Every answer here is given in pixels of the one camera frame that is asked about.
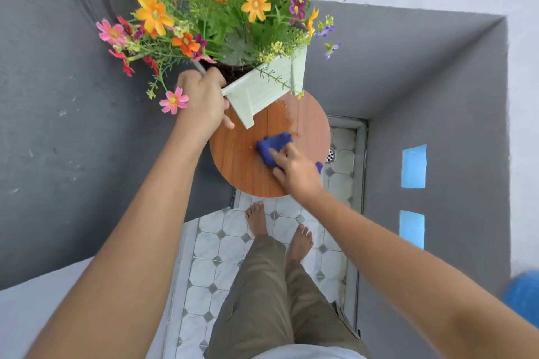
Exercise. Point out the white shirt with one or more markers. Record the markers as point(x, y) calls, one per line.
point(307, 352)

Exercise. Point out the olive green trousers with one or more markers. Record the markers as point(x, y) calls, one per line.
point(261, 300)

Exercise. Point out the person's left foot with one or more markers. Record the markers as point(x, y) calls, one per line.
point(257, 220)

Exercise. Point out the dark soil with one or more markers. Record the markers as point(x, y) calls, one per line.
point(231, 71)

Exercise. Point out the person's right forearm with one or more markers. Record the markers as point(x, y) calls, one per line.
point(400, 270)

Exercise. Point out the white wooden planter box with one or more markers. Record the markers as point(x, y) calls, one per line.
point(263, 91)

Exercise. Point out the person's right hand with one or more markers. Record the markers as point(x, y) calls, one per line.
point(300, 175)

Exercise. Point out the blue cleaning cloth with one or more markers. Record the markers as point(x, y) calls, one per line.
point(271, 146)

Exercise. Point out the colourful artificial flower bunch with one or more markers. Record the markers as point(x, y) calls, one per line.
point(210, 1)

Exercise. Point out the metal floor drain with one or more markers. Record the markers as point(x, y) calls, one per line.
point(330, 154)

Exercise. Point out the person's left hand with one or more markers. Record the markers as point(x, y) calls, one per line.
point(201, 102)

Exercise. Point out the person's right foot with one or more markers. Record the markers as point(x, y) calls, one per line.
point(300, 243)

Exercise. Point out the blue plastic container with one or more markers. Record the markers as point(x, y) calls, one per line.
point(524, 297)

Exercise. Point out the person's left forearm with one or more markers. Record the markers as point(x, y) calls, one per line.
point(139, 245)

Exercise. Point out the person's right fingers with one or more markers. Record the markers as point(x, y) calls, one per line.
point(284, 157)

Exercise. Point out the round wooden stool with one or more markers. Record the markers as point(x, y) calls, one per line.
point(242, 161)

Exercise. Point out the person's foot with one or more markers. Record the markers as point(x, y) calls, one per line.
point(300, 243)
point(257, 220)

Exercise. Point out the person's left thumb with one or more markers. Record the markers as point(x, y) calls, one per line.
point(228, 122)

